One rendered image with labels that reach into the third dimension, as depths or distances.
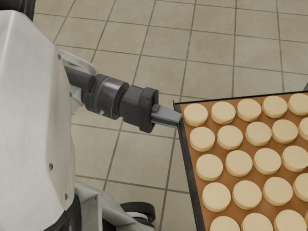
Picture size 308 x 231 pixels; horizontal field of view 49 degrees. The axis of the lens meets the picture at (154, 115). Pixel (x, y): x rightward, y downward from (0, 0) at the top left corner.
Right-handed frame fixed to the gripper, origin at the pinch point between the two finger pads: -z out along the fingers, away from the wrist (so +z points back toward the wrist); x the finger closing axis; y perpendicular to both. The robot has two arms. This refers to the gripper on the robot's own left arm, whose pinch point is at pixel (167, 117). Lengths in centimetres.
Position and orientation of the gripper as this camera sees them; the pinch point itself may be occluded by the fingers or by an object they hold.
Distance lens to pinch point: 72.0
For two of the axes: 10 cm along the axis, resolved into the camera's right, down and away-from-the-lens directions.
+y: 4.0, -7.4, 5.4
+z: -9.2, -3.2, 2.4
